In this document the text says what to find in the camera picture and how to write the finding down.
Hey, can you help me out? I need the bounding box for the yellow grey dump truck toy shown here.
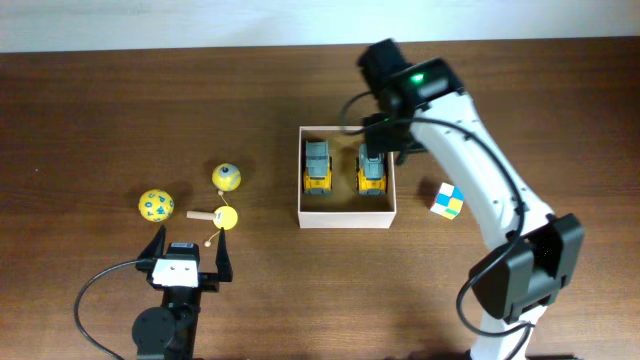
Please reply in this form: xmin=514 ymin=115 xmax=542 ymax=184
xmin=303 ymin=141 xmax=332 ymax=195

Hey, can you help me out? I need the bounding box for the pink cardboard box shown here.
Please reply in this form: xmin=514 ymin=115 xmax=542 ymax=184
xmin=297 ymin=126 xmax=397 ymax=229

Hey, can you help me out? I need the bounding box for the yellow wooden paddle drum toy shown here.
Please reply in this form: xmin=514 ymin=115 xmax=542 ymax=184
xmin=186 ymin=190 xmax=239 ymax=247

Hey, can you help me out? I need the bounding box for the left black camera cable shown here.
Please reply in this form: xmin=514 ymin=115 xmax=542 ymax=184
xmin=73 ymin=259 xmax=151 ymax=360

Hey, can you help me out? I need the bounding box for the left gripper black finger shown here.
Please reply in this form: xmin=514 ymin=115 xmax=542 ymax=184
xmin=138 ymin=225 xmax=166 ymax=260
xmin=215 ymin=228 xmax=233 ymax=275

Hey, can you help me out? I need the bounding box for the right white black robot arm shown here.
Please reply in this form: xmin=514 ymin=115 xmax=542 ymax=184
xmin=357 ymin=39 xmax=585 ymax=359

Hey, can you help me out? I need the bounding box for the yellow ball with blue letters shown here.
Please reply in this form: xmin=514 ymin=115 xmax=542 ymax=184
xmin=138 ymin=189 xmax=174 ymax=222

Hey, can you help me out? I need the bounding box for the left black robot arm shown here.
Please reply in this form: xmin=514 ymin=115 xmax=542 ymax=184
xmin=132 ymin=226 xmax=233 ymax=360

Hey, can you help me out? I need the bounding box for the small colourful puzzle cube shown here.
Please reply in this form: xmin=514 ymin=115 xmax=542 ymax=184
xmin=430 ymin=183 xmax=464 ymax=220

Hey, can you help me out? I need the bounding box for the yellow grey mixer truck toy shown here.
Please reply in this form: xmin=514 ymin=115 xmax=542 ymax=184
xmin=356 ymin=144 xmax=387 ymax=196

